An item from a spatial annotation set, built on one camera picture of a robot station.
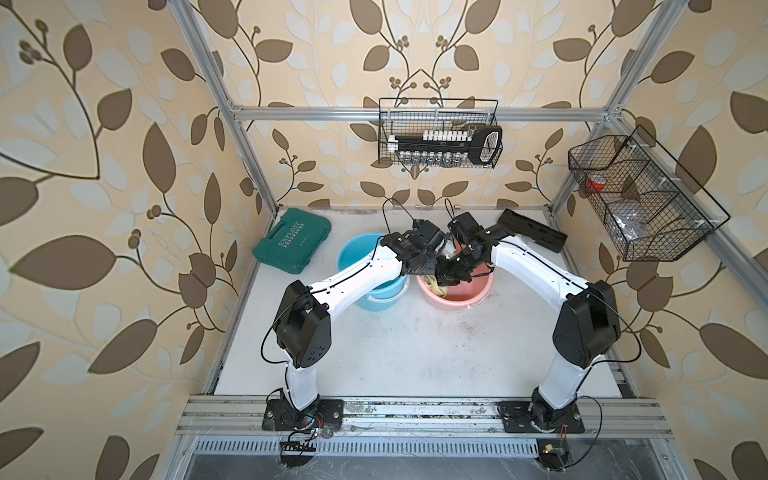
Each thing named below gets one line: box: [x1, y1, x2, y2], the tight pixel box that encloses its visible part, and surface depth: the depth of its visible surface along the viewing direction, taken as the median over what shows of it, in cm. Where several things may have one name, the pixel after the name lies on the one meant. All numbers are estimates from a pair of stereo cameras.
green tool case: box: [252, 208, 332, 275], surface depth 107 cm
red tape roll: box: [586, 174, 607, 192], surface depth 88 cm
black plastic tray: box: [498, 208, 568, 253], surface depth 113 cm
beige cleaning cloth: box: [421, 274, 449, 299], surface depth 80 cm
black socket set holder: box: [387, 125, 503, 167], surface depth 86 cm
